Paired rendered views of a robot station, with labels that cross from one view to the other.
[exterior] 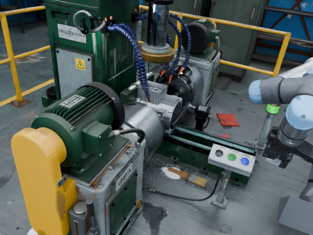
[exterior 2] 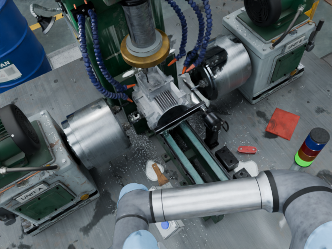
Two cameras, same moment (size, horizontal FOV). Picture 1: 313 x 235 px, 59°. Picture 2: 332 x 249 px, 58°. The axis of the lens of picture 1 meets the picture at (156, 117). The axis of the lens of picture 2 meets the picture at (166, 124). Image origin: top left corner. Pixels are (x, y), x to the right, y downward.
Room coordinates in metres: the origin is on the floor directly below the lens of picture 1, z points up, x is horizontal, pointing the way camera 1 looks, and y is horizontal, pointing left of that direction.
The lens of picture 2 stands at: (0.72, -0.58, 2.09)
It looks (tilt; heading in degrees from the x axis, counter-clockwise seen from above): 59 degrees down; 47
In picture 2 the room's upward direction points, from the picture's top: 11 degrees counter-clockwise
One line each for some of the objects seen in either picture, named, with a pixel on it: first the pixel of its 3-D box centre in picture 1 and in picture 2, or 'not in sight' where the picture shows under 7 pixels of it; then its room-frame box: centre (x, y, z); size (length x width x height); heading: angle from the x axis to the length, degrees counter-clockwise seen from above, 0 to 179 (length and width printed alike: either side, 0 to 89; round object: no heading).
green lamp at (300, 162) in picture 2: (273, 107); (304, 156); (1.33, -0.62, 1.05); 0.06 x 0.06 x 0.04
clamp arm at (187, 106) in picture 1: (180, 114); (180, 117); (1.23, -0.12, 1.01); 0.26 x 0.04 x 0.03; 158
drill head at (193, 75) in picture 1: (180, 83); (222, 64); (1.56, -0.13, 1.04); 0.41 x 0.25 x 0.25; 158
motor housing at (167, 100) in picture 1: (158, 110); (160, 102); (1.25, -0.01, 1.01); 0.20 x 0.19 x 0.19; 68
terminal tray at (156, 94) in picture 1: (152, 92); (153, 83); (1.26, 0.03, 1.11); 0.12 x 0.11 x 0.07; 68
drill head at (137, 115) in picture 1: (123, 142); (87, 139); (0.92, 0.13, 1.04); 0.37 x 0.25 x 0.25; 158
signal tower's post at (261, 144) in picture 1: (270, 114); (301, 161); (1.33, -0.62, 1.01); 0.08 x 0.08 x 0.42; 68
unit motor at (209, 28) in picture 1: (202, 52); (284, 20); (1.83, -0.27, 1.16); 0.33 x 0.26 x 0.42; 158
